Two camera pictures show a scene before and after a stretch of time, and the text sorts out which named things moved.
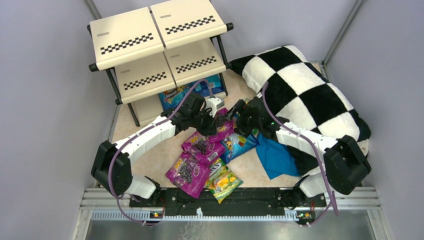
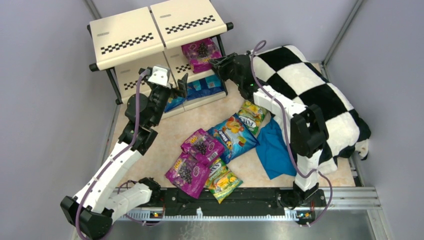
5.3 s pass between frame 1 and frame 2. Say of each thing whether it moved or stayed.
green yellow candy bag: stayed
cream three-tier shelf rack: stayed
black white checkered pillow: stayed
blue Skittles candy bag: stayed
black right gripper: moved
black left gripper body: moved
